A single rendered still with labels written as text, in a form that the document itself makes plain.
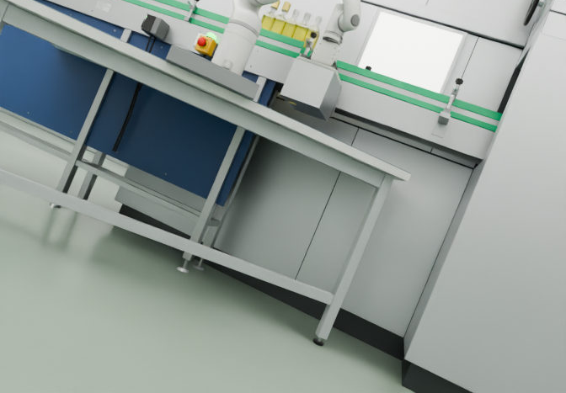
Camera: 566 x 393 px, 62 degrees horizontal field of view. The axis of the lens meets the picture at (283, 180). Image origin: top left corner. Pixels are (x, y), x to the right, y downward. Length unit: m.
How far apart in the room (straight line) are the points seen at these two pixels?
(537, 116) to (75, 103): 2.04
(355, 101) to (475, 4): 0.76
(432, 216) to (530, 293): 0.56
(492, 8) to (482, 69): 0.29
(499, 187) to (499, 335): 0.53
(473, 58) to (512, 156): 0.64
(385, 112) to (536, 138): 0.59
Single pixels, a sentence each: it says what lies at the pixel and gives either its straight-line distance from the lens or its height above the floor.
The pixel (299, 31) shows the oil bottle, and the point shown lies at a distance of 2.31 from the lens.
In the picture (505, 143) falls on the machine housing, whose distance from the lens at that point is 1.94.
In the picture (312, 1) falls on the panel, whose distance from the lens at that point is 2.54.
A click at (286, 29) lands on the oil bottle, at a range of 2.33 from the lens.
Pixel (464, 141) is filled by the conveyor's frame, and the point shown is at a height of 0.97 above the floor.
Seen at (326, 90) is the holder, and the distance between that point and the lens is 1.86.
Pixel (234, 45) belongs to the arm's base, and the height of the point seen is 0.91.
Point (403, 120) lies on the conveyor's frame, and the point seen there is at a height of 0.97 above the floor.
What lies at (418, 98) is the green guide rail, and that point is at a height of 1.08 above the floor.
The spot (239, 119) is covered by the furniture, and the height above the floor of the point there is 0.68.
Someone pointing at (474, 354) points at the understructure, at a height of 0.22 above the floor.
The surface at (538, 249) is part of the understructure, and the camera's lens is 1.92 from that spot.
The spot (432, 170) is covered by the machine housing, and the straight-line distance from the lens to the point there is 2.27.
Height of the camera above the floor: 0.50
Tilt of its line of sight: 1 degrees up
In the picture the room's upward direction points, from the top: 23 degrees clockwise
